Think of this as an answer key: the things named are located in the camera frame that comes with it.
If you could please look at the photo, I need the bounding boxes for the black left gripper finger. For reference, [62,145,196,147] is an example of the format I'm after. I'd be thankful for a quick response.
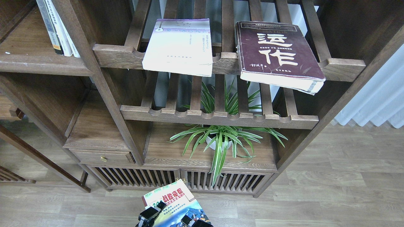
[136,201,166,227]

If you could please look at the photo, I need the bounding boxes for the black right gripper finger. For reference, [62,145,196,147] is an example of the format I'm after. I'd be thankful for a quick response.
[181,215,213,227]

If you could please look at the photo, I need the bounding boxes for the green yellow paperback book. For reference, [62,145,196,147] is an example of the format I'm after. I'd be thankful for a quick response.
[142,180,211,227]

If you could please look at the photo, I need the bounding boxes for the white plant pot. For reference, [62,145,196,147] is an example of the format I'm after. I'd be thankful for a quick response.
[206,132,233,151]

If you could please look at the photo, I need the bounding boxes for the green spider plant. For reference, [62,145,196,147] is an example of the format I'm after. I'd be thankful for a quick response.
[167,82,288,186]

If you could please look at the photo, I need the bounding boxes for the dark wooden bookshelf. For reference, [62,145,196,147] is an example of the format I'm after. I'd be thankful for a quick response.
[1,0,403,197]

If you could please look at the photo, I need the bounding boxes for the white purple paperback book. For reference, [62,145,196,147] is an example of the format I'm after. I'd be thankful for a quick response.
[142,19,213,77]

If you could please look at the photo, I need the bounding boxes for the thin white upright book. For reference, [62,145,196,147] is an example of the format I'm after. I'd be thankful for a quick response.
[52,0,80,58]

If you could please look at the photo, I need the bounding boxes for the maroon thick book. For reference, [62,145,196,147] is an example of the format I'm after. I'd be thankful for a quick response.
[235,21,326,95]

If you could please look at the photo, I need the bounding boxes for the dark spine upright book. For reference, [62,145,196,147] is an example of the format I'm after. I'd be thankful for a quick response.
[36,0,64,55]

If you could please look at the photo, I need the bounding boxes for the white curtain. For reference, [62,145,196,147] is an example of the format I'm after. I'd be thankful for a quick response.
[334,46,404,128]

